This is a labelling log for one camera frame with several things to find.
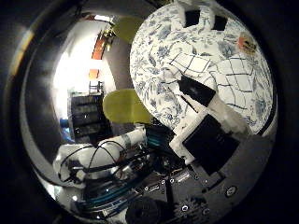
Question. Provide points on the orange spray bottle yellow label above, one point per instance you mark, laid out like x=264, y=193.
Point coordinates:
x=247, y=44

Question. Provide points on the white cloth with black grid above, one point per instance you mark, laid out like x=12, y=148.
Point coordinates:
x=236, y=77

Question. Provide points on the yellow-green shell chair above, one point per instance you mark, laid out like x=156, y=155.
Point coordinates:
x=124, y=107
x=128, y=28

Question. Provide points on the blue floral white tablecloth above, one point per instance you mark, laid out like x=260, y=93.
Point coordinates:
x=155, y=62

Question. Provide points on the black shelf cabinet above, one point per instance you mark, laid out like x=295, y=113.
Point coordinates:
x=88, y=116

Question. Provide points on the orange wall panel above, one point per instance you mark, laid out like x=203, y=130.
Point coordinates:
x=93, y=73
x=99, y=46

